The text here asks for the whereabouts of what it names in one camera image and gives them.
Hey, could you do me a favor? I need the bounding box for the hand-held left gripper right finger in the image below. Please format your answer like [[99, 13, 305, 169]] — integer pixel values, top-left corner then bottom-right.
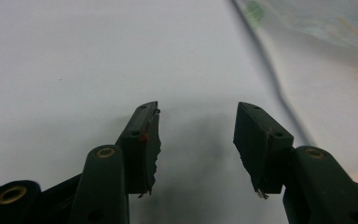
[[232, 101, 358, 224]]

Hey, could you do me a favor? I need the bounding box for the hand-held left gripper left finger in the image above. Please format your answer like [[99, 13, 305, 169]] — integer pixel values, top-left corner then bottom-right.
[[69, 100, 162, 224]]

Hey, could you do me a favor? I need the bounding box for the pale patterned cloth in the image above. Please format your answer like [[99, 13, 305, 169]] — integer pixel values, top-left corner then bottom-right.
[[234, 0, 358, 190]]

